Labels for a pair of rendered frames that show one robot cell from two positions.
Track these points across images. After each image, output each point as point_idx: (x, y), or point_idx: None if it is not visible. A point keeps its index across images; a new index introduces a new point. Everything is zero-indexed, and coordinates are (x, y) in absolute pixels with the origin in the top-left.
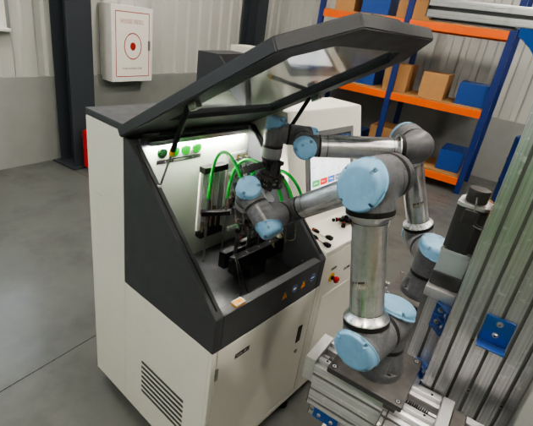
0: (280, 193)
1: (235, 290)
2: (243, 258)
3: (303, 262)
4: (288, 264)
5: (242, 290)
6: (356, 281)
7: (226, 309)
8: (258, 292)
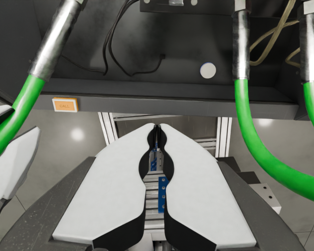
0: None
1: (148, 19)
2: (168, 13)
3: (294, 74)
4: (295, 33)
5: (157, 28)
6: None
7: (40, 101)
8: (116, 105)
